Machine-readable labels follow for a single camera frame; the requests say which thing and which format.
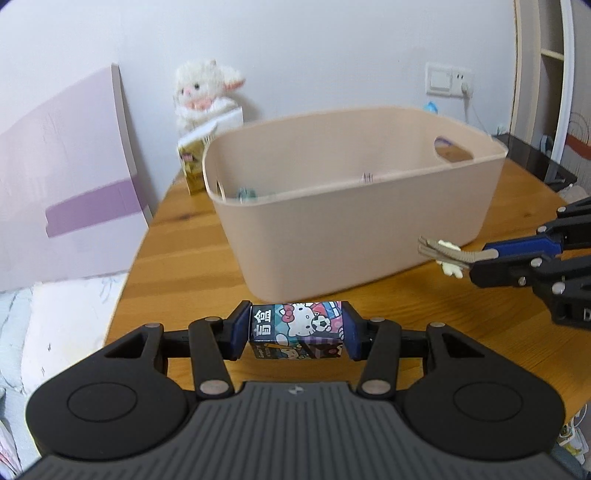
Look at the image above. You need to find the Hello Kitty card box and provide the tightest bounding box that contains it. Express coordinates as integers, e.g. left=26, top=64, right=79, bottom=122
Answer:
left=249, top=301, right=344, bottom=360

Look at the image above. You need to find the black side cabinet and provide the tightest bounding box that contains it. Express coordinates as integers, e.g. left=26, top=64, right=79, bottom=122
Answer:
left=494, top=133, right=577, bottom=193

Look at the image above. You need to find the beige plastic basket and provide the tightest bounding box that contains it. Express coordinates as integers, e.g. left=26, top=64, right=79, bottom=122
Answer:
left=204, top=106, right=507, bottom=302

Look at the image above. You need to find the white pillow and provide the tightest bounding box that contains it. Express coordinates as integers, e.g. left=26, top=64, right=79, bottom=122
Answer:
left=21, top=272, right=127, bottom=395

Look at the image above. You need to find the blue plastic toy figure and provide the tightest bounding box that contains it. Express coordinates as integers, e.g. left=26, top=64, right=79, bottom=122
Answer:
left=424, top=102, right=439, bottom=114

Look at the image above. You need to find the gold snack bag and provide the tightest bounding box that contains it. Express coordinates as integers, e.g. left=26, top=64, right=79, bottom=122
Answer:
left=177, top=120, right=218, bottom=195

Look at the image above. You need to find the lilac bed headboard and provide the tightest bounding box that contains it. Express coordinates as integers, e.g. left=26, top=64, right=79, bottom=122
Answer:
left=1, top=65, right=151, bottom=291

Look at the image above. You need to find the light blue blanket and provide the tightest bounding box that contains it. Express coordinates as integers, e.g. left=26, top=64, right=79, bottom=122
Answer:
left=0, top=288, right=33, bottom=392

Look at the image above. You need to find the white plush lamb toy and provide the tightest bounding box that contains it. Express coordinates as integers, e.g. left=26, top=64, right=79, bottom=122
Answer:
left=174, top=59, right=245, bottom=135

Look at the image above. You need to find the white plug and cable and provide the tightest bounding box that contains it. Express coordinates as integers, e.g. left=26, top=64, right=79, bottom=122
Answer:
left=460, top=81, right=491, bottom=135

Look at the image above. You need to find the white wall switch socket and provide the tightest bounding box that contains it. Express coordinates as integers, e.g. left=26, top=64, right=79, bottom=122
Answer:
left=425, top=62, right=474, bottom=98

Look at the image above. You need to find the beige wardrobe shelf frame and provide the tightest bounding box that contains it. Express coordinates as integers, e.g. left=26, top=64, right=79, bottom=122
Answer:
left=509, top=1, right=590, bottom=182

